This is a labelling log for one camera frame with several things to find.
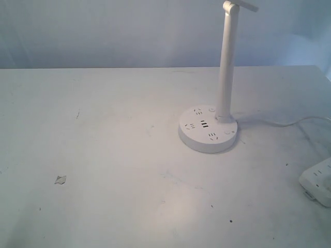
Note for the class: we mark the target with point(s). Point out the white desk lamp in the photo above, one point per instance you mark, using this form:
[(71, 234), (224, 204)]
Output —
[(212, 129)]

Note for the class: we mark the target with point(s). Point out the white power strip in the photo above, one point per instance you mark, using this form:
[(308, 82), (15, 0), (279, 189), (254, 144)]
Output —
[(316, 182)]

